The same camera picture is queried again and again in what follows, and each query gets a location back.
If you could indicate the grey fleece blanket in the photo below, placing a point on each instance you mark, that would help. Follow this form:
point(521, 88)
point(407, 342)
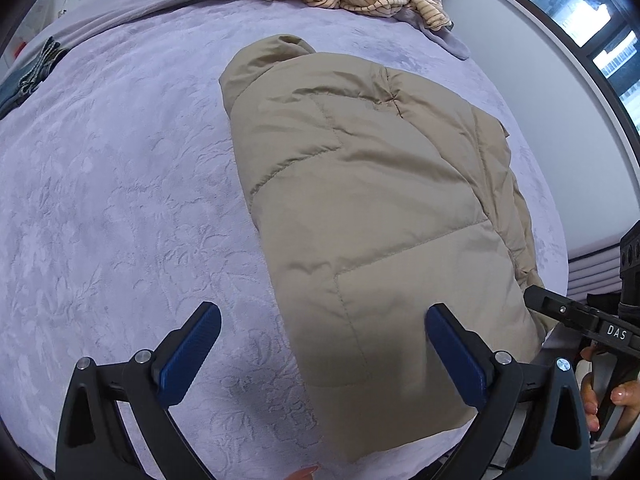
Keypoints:
point(175, 2)

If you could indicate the person's right hand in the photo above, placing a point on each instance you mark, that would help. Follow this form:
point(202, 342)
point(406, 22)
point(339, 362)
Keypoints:
point(589, 390)

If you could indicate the beige puffer jacket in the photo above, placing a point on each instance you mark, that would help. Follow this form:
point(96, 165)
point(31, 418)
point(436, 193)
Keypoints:
point(375, 210)

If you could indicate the dark jeans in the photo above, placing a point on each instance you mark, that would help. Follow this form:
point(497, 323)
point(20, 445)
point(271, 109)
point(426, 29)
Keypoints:
point(30, 80)

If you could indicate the dark framed window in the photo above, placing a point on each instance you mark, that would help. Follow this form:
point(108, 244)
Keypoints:
point(575, 0)

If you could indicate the lilac embossed bed cover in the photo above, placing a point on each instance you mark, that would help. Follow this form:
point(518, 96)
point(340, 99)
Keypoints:
point(125, 185)

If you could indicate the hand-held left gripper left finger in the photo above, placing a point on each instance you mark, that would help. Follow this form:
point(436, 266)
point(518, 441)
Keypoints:
point(192, 345)

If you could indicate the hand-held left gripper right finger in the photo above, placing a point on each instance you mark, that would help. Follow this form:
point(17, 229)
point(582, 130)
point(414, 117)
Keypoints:
point(452, 350)

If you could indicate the grey ribbed panel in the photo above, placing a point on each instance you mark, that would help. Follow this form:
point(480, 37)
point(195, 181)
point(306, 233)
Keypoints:
point(595, 270)

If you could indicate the person's left hand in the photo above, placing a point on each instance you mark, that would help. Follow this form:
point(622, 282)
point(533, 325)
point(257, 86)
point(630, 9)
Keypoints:
point(304, 474)

